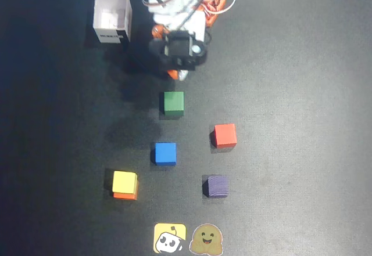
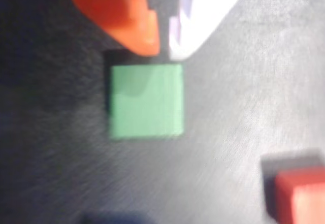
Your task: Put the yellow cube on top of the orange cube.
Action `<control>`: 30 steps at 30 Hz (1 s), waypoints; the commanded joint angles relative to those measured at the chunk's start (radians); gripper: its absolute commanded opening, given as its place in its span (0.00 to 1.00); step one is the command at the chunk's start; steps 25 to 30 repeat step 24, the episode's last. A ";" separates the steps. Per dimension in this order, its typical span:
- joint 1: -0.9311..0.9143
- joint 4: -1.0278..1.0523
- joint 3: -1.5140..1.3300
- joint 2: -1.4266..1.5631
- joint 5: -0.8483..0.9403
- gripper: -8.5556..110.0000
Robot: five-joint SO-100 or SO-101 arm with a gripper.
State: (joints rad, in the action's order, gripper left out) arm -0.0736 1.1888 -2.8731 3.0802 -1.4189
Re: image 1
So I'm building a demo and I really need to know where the blue wooden cube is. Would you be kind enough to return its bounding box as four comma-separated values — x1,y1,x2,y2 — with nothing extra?
153,142,178,167

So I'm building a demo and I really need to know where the white cardboard box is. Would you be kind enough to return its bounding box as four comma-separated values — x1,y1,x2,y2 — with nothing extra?
92,0,133,45

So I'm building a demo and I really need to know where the yellow wooden cube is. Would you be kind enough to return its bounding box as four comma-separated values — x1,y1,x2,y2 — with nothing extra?
112,170,139,194

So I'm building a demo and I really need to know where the yellow robot face sticker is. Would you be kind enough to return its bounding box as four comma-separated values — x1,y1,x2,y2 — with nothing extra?
153,223,187,254

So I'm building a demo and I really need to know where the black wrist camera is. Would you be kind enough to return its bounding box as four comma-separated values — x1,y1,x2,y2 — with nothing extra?
148,30,209,72

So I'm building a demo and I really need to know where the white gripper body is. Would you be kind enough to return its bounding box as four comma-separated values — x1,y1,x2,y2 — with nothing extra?
151,10,208,41

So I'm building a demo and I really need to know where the orange wooden cube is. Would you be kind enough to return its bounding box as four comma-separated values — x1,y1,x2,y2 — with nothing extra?
113,180,140,201

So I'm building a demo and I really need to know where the black felt mat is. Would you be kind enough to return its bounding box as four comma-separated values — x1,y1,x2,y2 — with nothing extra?
0,0,372,256

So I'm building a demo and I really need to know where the green wooden cube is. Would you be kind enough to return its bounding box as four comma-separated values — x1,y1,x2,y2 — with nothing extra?
163,91,185,116

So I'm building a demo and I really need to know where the hugging face emoji sticker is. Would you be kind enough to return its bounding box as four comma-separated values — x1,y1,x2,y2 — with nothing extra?
188,223,224,255

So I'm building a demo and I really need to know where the purple wooden cube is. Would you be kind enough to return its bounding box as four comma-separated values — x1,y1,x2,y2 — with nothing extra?
205,175,230,199

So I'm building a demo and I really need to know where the red wooden cube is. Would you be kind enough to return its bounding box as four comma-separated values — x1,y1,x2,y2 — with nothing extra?
213,122,238,149

